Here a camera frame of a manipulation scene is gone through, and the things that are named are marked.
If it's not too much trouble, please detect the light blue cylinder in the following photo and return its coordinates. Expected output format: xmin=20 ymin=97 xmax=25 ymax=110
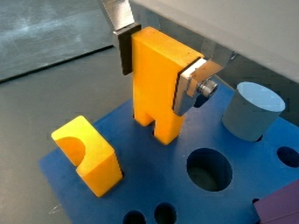
xmin=221 ymin=81 xmax=285 ymax=142

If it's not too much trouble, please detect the purple star prism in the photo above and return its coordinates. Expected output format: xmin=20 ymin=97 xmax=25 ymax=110
xmin=253 ymin=179 xmax=299 ymax=224

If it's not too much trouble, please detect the blue foam peg board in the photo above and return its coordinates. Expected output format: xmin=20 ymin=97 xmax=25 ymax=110
xmin=40 ymin=87 xmax=299 ymax=224

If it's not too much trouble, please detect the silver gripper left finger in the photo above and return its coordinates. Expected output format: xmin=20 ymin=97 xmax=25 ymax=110
xmin=98 ymin=0 xmax=141 ymax=75

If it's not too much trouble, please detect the yellow double-square fork block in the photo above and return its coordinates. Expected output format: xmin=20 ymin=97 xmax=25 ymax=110
xmin=132 ymin=27 xmax=201 ymax=144

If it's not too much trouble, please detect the yellow arch-notch block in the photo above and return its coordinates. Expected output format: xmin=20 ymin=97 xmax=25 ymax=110
xmin=50 ymin=115 xmax=122 ymax=197

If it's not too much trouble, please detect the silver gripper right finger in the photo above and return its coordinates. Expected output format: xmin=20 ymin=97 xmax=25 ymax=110
xmin=172 ymin=40 xmax=233 ymax=116

